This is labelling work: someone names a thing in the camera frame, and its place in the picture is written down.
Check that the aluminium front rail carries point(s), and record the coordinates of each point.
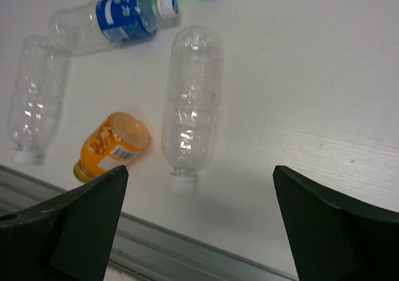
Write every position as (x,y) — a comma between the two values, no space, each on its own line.
(142,248)

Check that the clear unlabelled bottle white cap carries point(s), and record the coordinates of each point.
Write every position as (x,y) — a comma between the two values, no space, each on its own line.
(191,107)

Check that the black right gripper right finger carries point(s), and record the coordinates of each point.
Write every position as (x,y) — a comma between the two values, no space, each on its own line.
(333,236)

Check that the orange juice bottle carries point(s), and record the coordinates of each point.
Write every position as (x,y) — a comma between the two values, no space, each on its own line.
(117,141)

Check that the clear bottle dark blue label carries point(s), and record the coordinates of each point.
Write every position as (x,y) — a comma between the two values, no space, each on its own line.
(107,24)

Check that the clear crushed bottle white cap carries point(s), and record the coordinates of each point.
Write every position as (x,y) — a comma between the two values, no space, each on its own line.
(36,105)

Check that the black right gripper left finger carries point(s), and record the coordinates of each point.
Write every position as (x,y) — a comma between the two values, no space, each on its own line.
(68,237)

